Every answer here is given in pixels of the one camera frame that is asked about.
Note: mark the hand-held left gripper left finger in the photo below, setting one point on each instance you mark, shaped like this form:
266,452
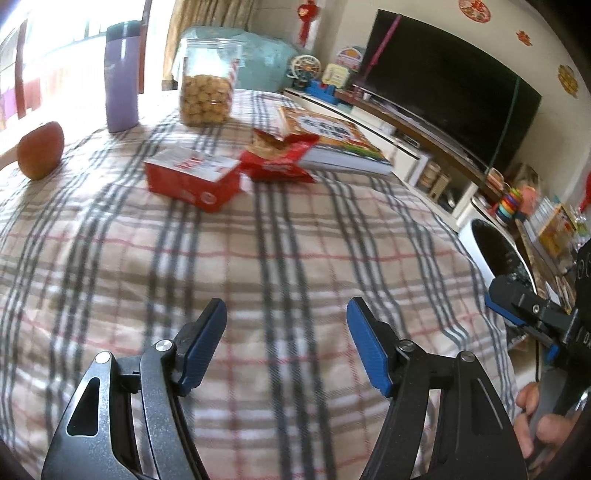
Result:
203,346

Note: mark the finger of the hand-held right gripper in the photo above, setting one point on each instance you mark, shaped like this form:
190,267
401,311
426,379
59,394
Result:
512,290
503,311

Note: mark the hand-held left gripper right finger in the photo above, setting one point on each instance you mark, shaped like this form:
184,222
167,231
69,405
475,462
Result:
369,346

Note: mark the red snack packet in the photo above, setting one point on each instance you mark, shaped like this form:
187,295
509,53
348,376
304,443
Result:
277,164

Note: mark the person's right hand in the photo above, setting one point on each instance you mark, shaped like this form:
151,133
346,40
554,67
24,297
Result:
524,429

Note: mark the brown marble sideboard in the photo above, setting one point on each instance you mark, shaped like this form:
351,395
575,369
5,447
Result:
547,270

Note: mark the colourful cardboard box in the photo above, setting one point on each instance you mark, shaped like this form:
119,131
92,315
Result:
556,230

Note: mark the rainbow stacking rings toy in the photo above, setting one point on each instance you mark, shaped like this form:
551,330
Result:
508,207

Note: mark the pink plastic toy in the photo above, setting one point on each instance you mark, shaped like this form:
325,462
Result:
530,201

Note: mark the toy cash register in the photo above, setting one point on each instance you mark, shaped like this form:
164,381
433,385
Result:
495,177

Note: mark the wooden slatted box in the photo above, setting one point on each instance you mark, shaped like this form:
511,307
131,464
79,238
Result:
441,187

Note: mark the plaid tablecloth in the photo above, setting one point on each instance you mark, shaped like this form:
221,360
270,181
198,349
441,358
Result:
277,240

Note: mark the stacked round containers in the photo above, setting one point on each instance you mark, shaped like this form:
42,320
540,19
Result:
431,173

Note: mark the white TV cabinet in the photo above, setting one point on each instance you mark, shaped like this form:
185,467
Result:
413,164

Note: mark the red and white carton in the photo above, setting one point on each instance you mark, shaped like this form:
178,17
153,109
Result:
184,184

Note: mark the thin green pole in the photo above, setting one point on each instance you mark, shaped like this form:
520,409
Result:
505,124

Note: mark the colourful children's book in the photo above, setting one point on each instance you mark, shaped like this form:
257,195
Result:
341,134

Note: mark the black flat television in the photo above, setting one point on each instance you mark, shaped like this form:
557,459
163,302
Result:
438,83

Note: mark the clear biscuit jar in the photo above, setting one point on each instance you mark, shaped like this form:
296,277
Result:
205,97

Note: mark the red apple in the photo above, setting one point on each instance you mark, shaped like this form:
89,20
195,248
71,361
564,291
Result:
41,152

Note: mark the blue plastic toy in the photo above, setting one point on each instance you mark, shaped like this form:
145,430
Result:
323,92

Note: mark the yellow toy phone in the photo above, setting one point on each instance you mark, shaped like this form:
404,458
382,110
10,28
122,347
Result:
333,74

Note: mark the thin pink pole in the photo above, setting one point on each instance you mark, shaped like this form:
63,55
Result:
378,50

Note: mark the purple insulated bottle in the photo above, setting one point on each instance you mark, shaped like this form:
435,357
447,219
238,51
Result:
122,83

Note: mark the ferris wheel toy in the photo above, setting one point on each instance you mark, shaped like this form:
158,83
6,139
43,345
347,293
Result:
304,69

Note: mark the teal plastic cover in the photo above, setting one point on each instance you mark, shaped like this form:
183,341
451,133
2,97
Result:
268,60

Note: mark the beige curtain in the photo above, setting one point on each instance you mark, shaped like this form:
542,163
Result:
207,18

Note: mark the bright window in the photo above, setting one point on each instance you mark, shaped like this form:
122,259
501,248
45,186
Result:
60,46

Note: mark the red Chinese knot decoration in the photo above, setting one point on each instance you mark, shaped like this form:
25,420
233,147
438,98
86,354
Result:
308,18

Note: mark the gold red wall sticker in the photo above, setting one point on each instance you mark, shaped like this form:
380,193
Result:
568,81

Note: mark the small red wall sticker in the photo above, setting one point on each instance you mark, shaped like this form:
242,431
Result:
524,38

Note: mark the colourful wall chart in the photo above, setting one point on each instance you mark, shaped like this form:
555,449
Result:
349,60

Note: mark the round red wall sticker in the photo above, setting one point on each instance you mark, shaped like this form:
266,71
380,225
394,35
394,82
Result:
473,8

